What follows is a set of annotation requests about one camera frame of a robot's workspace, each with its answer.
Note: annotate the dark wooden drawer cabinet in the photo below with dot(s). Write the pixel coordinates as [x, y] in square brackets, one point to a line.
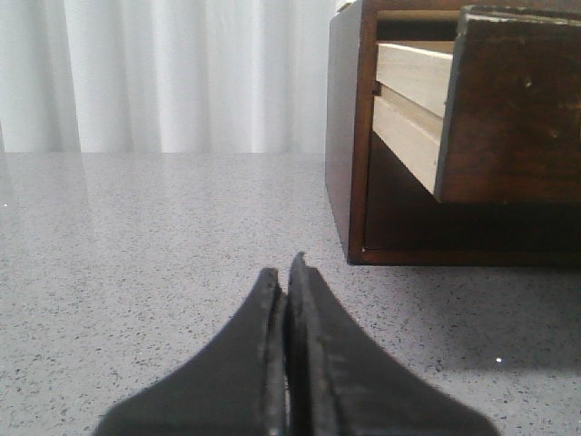
[355, 34]

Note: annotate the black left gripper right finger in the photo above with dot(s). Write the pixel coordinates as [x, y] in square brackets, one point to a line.
[343, 383]

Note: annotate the wooden drawer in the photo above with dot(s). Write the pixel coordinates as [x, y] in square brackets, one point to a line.
[493, 116]
[403, 215]

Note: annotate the white pleated curtain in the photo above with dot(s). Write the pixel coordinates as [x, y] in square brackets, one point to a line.
[164, 76]

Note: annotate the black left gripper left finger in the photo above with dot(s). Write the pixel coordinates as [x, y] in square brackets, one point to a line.
[234, 386]

